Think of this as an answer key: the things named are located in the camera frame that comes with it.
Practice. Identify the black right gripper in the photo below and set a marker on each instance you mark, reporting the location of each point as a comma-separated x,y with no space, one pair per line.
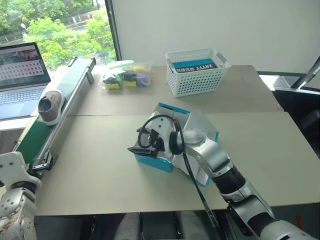
160,146

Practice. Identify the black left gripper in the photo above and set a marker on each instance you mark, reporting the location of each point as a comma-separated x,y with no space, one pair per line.
35,174

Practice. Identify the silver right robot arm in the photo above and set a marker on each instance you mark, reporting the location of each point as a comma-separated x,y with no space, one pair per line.
215,155

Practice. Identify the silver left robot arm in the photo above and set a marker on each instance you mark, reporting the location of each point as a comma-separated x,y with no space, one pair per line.
15,207

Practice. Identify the blue and white shoebox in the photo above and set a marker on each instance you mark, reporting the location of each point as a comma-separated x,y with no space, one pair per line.
155,163

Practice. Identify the green conveyor belt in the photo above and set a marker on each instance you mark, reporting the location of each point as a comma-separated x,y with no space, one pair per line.
32,135

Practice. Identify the clear plastic bag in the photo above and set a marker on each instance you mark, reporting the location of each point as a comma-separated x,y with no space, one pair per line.
140,82

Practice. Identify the brown canvas shoe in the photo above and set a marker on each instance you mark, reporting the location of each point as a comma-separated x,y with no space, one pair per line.
53,105

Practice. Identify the purple block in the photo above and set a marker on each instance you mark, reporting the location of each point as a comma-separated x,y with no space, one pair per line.
141,76

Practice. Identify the silver laptop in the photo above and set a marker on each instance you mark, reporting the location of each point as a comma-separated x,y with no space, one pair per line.
20,95

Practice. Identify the white perforated plastic basket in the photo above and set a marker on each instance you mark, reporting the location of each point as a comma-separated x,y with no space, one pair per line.
195,82

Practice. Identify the pale green white bottle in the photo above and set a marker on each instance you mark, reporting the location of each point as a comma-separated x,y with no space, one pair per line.
120,65

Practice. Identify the blue printed carton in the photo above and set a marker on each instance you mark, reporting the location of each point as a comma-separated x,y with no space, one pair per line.
192,64

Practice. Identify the black chair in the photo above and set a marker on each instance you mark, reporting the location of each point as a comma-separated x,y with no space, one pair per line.
297,110

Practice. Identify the red tape mark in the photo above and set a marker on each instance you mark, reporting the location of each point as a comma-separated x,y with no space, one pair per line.
300,222

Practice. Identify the grey metal pole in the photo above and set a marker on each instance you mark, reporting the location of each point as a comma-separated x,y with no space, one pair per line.
308,71

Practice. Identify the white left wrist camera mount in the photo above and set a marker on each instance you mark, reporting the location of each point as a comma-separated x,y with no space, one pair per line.
12,170

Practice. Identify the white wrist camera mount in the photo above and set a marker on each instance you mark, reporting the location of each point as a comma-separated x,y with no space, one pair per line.
12,170
160,125

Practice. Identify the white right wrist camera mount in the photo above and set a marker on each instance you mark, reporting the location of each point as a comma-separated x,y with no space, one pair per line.
160,125

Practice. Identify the dark window frame post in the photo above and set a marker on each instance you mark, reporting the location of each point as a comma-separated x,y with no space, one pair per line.
113,27

